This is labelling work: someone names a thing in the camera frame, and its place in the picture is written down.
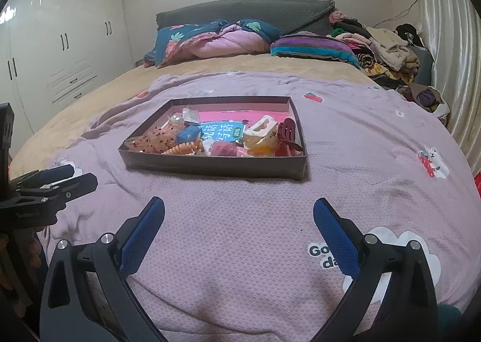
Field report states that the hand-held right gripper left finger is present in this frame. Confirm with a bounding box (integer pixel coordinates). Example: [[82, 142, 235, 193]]
[[39, 196, 170, 342]]

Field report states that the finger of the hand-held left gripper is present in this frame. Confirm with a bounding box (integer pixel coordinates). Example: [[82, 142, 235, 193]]
[[15, 163, 77, 188], [15, 173, 99, 212]]

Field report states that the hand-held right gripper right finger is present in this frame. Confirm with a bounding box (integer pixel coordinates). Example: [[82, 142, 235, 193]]
[[313, 198, 440, 342]]

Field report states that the dark shallow cardboard box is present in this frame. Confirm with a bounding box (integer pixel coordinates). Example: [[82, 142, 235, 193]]
[[118, 97, 309, 182]]

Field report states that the orange spiral hair tie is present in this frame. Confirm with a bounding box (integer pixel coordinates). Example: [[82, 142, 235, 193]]
[[161, 141, 204, 157]]

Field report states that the blue hair clip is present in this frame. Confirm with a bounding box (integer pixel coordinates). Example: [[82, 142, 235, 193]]
[[176, 125, 204, 143]]

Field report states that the dark red hair clip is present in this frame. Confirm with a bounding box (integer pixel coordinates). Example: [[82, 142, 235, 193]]
[[276, 118, 303, 152]]

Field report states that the pink fluffy hair clip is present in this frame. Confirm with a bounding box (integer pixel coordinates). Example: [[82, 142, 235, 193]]
[[208, 141, 242, 158]]

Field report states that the cream claw hair clip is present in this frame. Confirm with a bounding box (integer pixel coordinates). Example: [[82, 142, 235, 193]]
[[242, 114, 279, 149]]

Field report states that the person's left hand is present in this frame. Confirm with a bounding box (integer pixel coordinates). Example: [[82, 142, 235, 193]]
[[26, 239, 43, 272]]

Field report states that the pink printed blanket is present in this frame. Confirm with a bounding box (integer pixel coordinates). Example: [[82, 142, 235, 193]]
[[35, 71, 478, 342]]

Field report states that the spotted beige hair bow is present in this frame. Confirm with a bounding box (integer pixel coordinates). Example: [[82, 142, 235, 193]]
[[127, 127, 178, 155]]

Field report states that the beige bed sheet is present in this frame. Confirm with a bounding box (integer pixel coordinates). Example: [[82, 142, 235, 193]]
[[8, 52, 376, 177]]

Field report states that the orange hair clip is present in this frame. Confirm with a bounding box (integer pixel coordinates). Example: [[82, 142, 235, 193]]
[[247, 143, 279, 158]]

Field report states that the white wardrobe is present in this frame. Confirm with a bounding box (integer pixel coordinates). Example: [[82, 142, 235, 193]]
[[0, 0, 136, 162]]

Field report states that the teal cloth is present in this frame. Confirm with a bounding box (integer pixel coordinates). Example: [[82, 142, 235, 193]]
[[437, 304, 464, 342]]

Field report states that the pink book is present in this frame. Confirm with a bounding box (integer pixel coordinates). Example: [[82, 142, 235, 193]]
[[195, 109, 291, 158]]

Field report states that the bag of dark clothes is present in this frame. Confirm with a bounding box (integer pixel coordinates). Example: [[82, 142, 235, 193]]
[[398, 82, 452, 125]]

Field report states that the striped pillow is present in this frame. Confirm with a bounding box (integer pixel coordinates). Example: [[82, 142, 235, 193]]
[[270, 34, 361, 70]]

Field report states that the pile of clothes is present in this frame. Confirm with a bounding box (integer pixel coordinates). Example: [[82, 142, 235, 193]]
[[327, 11, 433, 84]]

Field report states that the navy and pink quilt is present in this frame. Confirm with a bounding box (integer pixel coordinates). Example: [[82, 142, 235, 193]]
[[143, 19, 282, 69]]

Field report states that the cream satin curtain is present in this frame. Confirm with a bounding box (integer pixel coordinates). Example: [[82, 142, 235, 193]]
[[411, 0, 481, 167]]

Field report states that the grey headboard cover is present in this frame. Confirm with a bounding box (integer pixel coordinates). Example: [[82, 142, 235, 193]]
[[155, 0, 336, 40]]

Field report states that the thin wall cable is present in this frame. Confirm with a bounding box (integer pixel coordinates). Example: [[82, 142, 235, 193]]
[[383, 0, 422, 23]]

